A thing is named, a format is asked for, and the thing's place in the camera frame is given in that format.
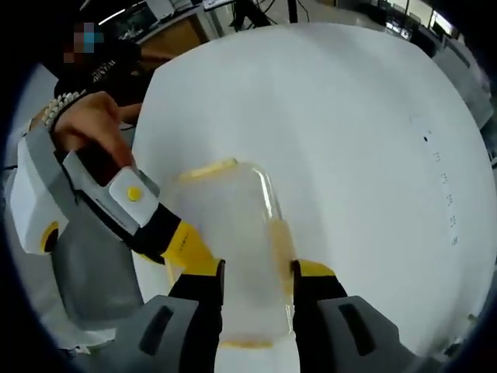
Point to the grey chair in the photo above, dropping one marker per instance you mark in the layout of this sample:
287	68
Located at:
97	279

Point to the computer monitor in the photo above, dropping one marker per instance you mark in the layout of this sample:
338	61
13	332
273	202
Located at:
440	23

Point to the wooden desk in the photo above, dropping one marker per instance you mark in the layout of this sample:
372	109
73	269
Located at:
174	31

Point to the person's left hand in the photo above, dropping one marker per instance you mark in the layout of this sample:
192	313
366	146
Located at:
89	120

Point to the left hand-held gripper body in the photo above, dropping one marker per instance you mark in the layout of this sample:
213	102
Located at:
31	186

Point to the clear plastic buckle box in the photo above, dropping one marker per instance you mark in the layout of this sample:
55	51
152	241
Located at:
233	233

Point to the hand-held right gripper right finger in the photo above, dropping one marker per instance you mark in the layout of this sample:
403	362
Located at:
318	311

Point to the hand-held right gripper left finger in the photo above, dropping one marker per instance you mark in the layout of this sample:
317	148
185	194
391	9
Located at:
194	311

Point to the black stand legs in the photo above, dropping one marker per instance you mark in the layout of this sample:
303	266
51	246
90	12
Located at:
292	8

